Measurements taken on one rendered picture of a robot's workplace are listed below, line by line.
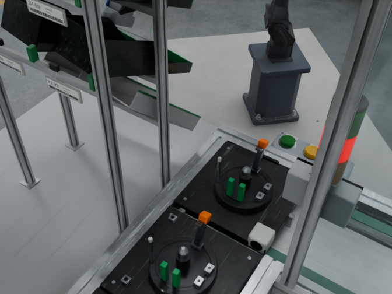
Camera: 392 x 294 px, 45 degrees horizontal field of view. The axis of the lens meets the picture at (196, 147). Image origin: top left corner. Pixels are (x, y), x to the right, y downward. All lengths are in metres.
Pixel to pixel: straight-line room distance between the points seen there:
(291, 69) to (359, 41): 0.77
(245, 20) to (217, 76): 2.09
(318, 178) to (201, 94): 0.86
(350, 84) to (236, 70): 1.06
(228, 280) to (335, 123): 0.44
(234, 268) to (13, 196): 0.62
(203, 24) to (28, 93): 1.38
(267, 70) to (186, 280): 0.65
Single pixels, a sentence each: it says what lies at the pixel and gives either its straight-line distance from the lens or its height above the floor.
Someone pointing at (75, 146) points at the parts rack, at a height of 0.87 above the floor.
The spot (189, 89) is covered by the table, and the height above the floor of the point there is 0.86.
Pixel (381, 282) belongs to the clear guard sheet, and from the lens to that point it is 0.89.
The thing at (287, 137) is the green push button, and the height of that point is 0.97.
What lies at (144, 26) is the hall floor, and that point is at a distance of 3.59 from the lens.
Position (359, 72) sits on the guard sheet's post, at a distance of 0.61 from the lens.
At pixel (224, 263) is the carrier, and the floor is 0.97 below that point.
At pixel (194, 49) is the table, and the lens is 1.77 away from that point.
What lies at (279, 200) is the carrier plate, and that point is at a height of 0.97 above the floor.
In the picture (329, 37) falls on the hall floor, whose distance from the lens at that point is 3.63.
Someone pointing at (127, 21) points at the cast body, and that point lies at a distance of 1.20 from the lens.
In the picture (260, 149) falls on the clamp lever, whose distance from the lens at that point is 1.09.
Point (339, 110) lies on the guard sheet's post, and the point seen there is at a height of 1.42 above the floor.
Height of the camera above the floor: 1.83
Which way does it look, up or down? 45 degrees down
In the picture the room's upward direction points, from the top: 2 degrees clockwise
